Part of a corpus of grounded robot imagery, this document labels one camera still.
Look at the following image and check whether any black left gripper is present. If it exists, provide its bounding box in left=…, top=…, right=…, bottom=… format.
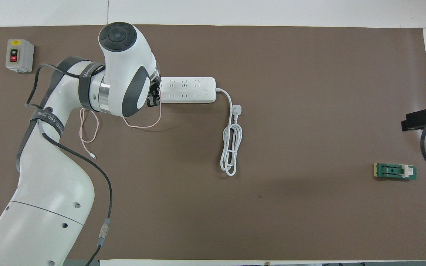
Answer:
left=147, top=76, right=162, bottom=108

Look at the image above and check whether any pink charging cable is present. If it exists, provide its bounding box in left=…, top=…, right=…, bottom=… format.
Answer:
left=79, top=100, right=162, bottom=160

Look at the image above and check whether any white power strip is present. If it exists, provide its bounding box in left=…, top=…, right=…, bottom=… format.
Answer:
left=158, top=76, right=217, bottom=103

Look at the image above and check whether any brown paper mat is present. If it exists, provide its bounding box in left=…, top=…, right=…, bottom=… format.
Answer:
left=0, top=24, right=426, bottom=261

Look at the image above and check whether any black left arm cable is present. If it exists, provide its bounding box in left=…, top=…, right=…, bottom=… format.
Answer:
left=24, top=64, right=113, bottom=266

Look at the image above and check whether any white power strip cord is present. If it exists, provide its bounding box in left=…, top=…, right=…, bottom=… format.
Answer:
left=215, top=88, right=243, bottom=177

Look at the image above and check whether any grey push button switch box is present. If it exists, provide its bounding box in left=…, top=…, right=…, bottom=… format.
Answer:
left=6, top=39, right=34, bottom=73

